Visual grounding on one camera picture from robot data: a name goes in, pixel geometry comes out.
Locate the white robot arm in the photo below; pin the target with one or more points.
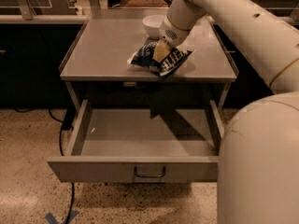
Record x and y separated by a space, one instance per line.
258 167

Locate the blue tape cross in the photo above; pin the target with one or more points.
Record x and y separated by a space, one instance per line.
67 218

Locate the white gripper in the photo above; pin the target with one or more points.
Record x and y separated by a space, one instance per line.
172 34

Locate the grey metal counter cabinet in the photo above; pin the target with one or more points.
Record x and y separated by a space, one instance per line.
112 36

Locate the white ceramic bowl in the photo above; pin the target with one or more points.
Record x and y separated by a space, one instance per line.
152 25

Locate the metal drawer handle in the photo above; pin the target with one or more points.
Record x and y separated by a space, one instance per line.
140 173

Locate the grey open drawer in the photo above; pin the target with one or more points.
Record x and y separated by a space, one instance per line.
107 144

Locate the blue chip bag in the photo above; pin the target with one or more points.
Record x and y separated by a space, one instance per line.
167 67

